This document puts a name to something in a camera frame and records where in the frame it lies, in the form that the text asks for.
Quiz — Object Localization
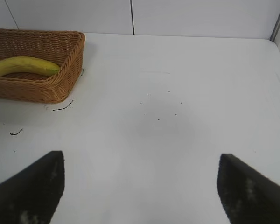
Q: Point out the grey metal frame post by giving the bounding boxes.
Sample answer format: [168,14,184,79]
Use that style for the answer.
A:
[269,0,280,43]

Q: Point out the yellow banana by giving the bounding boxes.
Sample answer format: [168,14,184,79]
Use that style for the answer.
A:
[0,56,61,78]

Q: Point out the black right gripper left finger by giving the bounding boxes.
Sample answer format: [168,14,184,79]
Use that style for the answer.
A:
[0,150,66,224]

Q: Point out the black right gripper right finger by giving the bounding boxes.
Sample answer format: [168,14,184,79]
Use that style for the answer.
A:
[216,153,280,224]

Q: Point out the brown woven wicker basket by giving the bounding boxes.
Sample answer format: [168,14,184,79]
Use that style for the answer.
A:
[0,28,86,104]

